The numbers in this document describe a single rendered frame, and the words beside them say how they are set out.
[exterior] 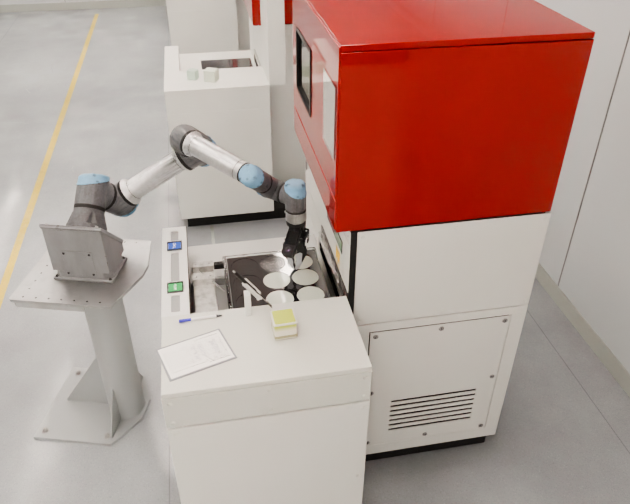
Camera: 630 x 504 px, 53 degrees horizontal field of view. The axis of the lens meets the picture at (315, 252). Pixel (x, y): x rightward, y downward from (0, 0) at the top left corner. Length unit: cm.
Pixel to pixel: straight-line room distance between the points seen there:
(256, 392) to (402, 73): 100
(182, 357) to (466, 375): 118
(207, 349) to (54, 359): 168
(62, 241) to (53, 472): 105
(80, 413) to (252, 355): 143
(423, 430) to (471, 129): 136
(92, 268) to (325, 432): 110
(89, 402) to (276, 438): 139
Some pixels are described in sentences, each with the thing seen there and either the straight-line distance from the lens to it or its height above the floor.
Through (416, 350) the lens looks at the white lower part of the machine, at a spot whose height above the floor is 66.
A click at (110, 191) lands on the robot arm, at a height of 110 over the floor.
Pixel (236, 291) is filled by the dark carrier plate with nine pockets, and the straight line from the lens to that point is 232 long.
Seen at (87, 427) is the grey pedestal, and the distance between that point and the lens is 317.
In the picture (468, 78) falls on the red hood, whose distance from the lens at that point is 192.
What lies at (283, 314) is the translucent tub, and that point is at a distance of 200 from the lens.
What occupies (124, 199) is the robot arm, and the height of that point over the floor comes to 106.
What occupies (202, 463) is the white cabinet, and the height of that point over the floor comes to 64.
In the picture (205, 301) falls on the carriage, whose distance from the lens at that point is 232.
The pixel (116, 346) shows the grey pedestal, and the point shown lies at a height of 46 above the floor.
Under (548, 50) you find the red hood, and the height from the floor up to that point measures 177.
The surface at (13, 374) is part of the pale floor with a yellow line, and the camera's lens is 357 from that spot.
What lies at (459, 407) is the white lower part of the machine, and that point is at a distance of 278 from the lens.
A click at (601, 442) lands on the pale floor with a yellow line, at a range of 325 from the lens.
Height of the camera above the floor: 233
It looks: 35 degrees down
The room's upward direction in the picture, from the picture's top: straight up
